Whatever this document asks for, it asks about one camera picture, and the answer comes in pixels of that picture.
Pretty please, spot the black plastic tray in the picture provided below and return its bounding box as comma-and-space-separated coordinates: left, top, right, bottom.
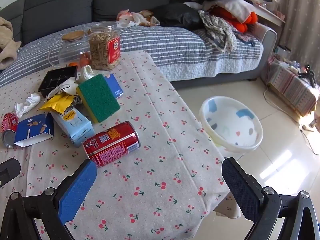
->
38, 66, 78, 98

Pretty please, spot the cork pitcher lid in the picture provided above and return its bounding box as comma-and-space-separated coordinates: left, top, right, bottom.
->
62, 31, 85, 41

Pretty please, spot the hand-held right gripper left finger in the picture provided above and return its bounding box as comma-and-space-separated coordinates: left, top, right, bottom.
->
0, 159, 97, 240

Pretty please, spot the yellow wrapper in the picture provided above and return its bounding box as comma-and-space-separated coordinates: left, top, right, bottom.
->
39, 94, 77, 118

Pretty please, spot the glass pitcher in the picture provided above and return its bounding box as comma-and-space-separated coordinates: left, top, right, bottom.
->
49, 36, 92, 68

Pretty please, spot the grey sofa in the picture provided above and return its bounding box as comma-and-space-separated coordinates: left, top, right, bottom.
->
0, 0, 278, 89

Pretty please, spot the small red drink can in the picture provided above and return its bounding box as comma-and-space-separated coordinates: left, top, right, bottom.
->
1, 112, 19, 148

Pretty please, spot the light blue drink carton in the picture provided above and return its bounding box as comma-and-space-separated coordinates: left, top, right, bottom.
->
50, 105, 95, 148

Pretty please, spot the white towel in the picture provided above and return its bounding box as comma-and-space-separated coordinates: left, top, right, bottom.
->
202, 0, 255, 23

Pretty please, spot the cherry print tablecloth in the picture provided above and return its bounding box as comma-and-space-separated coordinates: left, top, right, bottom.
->
0, 50, 242, 240

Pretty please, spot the clear plastic jar of seeds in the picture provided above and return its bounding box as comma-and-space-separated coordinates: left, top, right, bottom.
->
87, 22, 121, 71

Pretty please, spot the orange garment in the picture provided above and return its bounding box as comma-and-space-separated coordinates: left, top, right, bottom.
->
211, 6, 258, 33

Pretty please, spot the green and yellow sponge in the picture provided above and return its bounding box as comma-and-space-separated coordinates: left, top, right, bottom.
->
76, 74, 121, 123

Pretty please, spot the dark blue snack box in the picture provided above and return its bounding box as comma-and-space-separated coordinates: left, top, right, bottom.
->
14, 113, 55, 148

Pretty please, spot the large red drink can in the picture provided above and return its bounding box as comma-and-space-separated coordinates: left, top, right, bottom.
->
82, 121, 141, 168

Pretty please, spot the white plastic basin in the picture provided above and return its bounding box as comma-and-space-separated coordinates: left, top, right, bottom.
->
199, 96, 264, 153

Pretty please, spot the striped cloth covered box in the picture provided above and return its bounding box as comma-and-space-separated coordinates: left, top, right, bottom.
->
266, 56, 320, 117

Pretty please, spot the grey striped quilt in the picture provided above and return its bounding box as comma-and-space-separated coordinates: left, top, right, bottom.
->
0, 22, 264, 88

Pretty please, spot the crumpled white tissue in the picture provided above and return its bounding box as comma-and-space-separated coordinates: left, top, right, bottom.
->
15, 93, 41, 119
79, 65, 95, 82

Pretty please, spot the black tripod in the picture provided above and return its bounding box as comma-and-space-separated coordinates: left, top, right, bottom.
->
297, 65, 318, 88

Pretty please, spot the silver white foil wrapper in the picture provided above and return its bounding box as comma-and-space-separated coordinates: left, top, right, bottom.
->
46, 77, 79, 100

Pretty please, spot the grey floral garment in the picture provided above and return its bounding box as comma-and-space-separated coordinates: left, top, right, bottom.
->
199, 10, 255, 53

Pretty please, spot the beige fleece blanket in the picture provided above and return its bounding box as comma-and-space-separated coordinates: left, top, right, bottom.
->
0, 16, 22, 70

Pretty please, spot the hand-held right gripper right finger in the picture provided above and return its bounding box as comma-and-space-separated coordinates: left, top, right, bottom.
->
221, 157, 320, 240

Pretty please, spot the reddish orange fruit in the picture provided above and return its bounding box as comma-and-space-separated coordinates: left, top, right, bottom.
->
79, 52, 91, 67

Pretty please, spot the beige curtain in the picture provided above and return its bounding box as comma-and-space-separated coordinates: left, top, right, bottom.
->
276, 0, 320, 63

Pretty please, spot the black jacket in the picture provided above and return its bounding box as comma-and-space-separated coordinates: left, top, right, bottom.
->
152, 4, 204, 29

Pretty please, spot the white window sill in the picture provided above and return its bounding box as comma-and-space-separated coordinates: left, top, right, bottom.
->
255, 2, 285, 27

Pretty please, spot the white floral baby cloth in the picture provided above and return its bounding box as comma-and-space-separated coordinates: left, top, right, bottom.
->
116, 9, 160, 29

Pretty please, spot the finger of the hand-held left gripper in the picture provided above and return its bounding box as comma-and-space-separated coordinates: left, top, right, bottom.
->
0, 158, 22, 187

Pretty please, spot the small blue card packet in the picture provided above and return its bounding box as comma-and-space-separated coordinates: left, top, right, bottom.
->
104, 74, 125, 99

